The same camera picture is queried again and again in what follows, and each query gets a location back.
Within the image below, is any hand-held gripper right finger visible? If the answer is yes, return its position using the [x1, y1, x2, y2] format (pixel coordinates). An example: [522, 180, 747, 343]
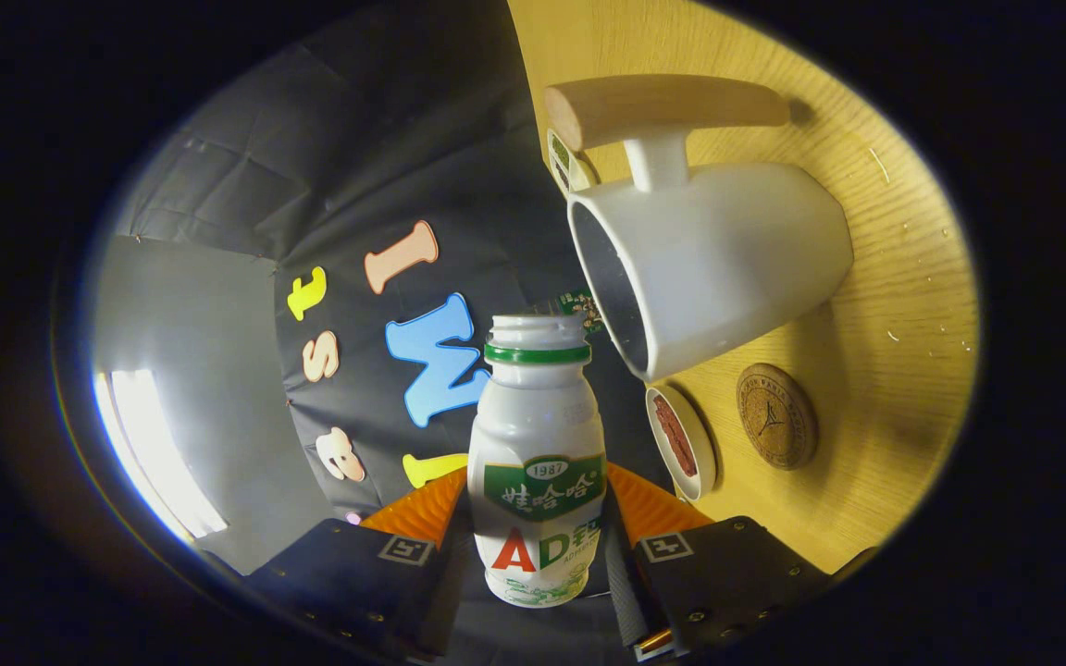
[602, 462, 832, 661]

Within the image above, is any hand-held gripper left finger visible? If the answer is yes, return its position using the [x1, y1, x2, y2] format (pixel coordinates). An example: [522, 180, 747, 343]
[244, 465, 472, 663]

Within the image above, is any round cork coaster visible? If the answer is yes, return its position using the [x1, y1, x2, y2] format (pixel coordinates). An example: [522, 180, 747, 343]
[736, 363, 819, 471]

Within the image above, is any white juice bottle green label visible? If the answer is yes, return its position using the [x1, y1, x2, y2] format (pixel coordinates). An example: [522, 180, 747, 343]
[466, 314, 608, 609]

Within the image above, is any white cup wooden handle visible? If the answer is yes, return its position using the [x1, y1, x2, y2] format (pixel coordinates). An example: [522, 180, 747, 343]
[544, 74, 855, 383]

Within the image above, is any clear plastic water bottle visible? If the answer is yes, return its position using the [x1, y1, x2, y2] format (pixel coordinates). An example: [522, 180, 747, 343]
[533, 290, 605, 335]

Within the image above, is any round plate with red food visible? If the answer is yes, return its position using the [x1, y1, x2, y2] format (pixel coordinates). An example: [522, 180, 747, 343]
[645, 385, 719, 502]

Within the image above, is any wooden table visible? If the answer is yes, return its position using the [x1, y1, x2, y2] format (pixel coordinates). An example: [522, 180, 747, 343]
[507, 0, 980, 574]

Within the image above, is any black backdrop cloth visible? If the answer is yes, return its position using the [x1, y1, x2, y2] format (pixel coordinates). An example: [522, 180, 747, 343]
[112, 0, 677, 662]

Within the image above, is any white divided tray with beans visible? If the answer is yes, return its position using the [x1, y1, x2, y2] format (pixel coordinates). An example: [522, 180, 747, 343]
[547, 129, 601, 197]

